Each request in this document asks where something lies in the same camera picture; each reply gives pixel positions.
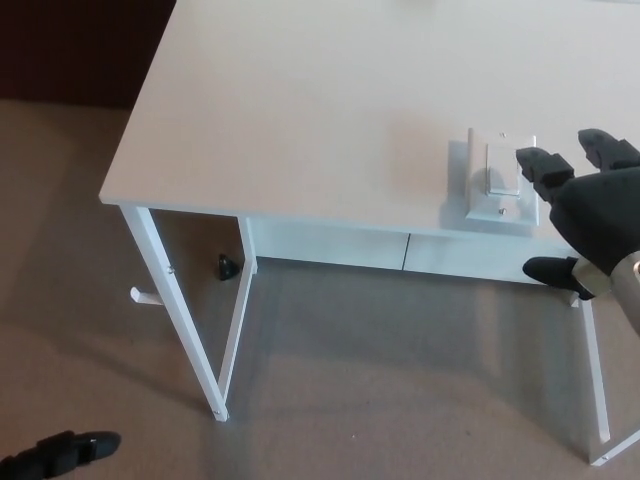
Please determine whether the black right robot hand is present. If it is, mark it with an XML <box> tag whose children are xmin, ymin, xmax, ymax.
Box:
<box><xmin>514</xmin><ymin>128</ymin><xmax>640</xmax><ymax>301</ymax></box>

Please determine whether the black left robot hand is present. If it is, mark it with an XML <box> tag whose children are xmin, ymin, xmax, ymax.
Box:
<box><xmin>0</xmin><ymin>430</ymin><xmax>122</xmax><ymax>480</ymax></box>

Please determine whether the white light switch box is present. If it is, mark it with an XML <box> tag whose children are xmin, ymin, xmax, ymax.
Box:
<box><xmin>464</xmin><ymin>128</ymin><xmax>542</xmax><ymax>230</ymax></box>

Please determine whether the small black floor object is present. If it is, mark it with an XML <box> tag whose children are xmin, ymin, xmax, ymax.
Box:
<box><xmin>216</xmin><ymin>253</ymin><xmax>240</xmax><ymax>282</ymax></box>

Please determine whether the white table with metal legs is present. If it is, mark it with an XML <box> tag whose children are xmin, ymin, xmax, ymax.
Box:
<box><xmin>98</xmin><ymin>0</ymin><xmax>640</xmax><ymax>467</ymax></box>

